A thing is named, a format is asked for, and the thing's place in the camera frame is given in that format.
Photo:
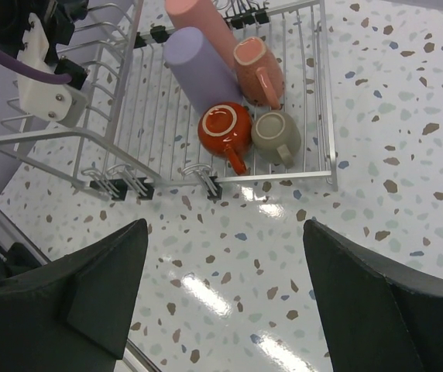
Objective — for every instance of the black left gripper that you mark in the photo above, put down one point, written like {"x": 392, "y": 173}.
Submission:
{"x": 57, "y": 17}

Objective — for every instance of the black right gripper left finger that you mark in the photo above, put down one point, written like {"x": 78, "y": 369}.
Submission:
{"x": 62, "y": 298}

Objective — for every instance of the lilac tumbler cup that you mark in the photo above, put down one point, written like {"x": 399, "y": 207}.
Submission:
{"x": 200, "y": 71}

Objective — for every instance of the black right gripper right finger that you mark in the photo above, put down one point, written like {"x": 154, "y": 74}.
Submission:
{"x": 377, "y": 314}

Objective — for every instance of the grey beige mug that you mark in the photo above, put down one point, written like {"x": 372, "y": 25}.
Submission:
{"x": 276, "y": 138}

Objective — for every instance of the metal wire dish rack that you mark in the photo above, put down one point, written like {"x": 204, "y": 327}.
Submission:
{"x": 139, "y": 131}

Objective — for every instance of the orange red mug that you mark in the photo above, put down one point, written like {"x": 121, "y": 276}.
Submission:
{"x": 224, "y": 131}

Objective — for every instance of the pink textured mug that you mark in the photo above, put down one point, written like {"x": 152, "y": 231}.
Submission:
{"x": 258, "y": 72}

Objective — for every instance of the pink tumbler cup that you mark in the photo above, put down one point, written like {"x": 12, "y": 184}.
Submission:
{"x": 203, "y": 15}

